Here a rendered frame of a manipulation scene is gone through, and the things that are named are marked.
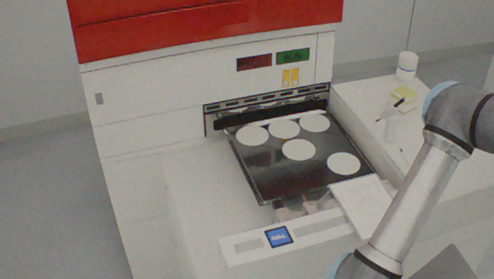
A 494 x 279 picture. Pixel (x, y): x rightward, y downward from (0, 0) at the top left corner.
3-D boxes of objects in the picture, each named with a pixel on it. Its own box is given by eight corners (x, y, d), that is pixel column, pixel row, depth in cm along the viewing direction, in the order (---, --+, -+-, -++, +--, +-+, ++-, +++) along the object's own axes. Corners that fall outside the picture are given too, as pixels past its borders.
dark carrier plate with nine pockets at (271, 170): (227, 129, 161) (227, 127, 161) (323, 109, 170) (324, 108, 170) (263, 200, 136) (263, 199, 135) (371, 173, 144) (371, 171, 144)
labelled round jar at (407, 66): (392, 74, 176) (395, 52, 170) (407, 71, 177) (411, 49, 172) (402, 84, 170) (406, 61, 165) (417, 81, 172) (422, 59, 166)
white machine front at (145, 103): (101, 160, 161) (77, 55, 136) (325, 114, 181) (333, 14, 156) (101, 166, 158) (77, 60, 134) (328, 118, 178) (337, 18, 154)
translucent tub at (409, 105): (386, 107, 159) (389, 89, 155) (400, 100, 162) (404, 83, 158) (402, 117, 154) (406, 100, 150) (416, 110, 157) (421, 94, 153)
